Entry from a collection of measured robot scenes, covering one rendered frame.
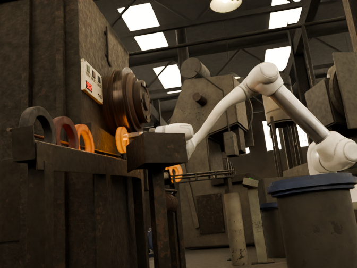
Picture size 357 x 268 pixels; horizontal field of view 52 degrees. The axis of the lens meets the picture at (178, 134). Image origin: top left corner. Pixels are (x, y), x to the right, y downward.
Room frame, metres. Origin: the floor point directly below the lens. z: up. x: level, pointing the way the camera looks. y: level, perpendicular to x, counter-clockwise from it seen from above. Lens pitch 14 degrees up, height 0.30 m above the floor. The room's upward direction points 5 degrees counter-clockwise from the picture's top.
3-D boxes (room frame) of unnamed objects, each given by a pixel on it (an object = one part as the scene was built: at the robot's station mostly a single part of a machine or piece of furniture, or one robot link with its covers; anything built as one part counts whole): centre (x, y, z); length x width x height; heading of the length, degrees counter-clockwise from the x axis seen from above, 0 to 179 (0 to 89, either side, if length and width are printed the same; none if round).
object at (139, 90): (2.26, 0.21, 1.11); 0.28 x 0.06 x 0.28; 171
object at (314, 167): (2.22, -0.86, 0.63); 0.18 x 0.16 x 0.22; 10
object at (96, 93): (1.96, 0.47, 1.15); 0.26 x 0.02 x 0.18; 171
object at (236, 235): (2.82, -0.36, 0.26); 0.12 x 0.12 x 0.52
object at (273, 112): (10.65, -3.13, 2.25); 0.92 x 0.92 x 4.50
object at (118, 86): (2.28, 0.31, 1.11); 0.47 x 0.06 x 0.47; 171
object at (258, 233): (2.84, -0.52, 0.31); 0.24 x 0.16 x 0.62; 171
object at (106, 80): (2.29, 0.39, 1.11); 0.47 x 0.10 x 0.47; 171
